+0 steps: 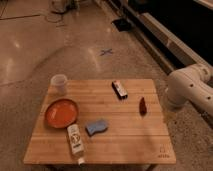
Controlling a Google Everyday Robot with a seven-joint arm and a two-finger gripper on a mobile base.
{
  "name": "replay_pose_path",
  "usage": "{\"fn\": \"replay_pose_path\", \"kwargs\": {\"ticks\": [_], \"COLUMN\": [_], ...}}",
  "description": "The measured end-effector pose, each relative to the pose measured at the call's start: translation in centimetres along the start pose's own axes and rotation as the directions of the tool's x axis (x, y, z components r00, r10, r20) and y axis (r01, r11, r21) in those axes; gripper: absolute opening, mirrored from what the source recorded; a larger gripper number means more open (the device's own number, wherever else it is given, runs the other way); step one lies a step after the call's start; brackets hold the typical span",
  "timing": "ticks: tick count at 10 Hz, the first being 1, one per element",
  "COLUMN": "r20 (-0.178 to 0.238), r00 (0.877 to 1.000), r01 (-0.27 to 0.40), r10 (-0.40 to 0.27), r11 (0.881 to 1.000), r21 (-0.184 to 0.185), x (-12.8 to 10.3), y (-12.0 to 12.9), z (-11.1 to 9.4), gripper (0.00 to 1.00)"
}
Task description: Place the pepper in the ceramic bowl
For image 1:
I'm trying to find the dark red pepper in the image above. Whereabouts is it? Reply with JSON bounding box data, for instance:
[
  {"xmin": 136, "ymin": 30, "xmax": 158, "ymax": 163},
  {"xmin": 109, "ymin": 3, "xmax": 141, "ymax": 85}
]
[{"xmin": 139, "ymin": 97, "xmax": 147, "ymax": 115}]

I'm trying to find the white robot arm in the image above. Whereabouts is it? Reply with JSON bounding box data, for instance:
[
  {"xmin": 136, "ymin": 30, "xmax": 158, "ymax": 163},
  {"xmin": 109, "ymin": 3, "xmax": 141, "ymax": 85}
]
[{"xmin": 164, "ymin": 63, "xmax": 213, "ymax": 116}]

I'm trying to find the orange ceramic bowl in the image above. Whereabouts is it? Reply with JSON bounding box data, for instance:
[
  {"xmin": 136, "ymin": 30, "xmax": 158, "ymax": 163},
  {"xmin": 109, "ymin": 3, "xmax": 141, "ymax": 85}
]
[{"xmin": 44, "ymin": 99, "xmax": 79, "ymax": 128}]

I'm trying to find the black rectangular box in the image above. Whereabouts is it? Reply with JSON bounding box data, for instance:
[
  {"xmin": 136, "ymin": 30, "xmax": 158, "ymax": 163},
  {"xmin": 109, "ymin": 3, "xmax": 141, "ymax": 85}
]
[{"xmin": 112, "ymin": 80, "xmax": 128, "ymax": 99}]

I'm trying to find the wooden table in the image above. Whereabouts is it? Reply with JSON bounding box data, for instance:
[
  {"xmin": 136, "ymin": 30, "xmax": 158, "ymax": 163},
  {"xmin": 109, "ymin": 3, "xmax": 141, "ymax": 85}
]
[{"xmin": 23, "ymin": 78, "xmax": 177, "ymax": 171}]

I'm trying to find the blue sponge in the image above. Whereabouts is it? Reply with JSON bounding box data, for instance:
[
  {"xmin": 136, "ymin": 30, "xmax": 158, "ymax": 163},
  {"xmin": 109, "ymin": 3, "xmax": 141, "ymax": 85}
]
[{"xmin": 85, "ymin": 119, "xmax": 108, "ymax": 136}]

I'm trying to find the clear plastic cup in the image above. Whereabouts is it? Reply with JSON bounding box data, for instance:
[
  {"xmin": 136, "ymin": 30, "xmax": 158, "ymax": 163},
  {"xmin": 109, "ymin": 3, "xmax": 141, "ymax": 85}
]
[{"xmin": 50, "ymin": 74, "xmax": 68, "ymax": 95}]

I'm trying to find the white plastic bottle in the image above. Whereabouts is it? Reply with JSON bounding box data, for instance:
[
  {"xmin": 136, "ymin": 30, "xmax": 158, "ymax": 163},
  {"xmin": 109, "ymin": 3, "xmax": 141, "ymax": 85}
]
[{"xmin": 67, "ymin": 124, "xmax": 85, "ymax": 165}]

